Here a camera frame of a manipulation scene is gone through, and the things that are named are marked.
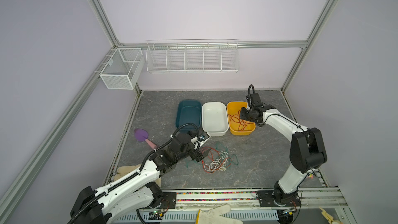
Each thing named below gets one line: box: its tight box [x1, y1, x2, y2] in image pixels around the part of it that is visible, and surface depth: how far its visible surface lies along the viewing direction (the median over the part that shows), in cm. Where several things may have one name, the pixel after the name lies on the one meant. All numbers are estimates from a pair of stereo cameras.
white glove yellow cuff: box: [195, 204, 244, 224], surface depth 71 cm
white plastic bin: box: [201, 101, 230, 137], surface depth 105 cm
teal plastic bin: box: [175, 99, 203, 132], surface depth 108 cm
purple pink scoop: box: [134, 128, 158, 150], surface depth 99 cm
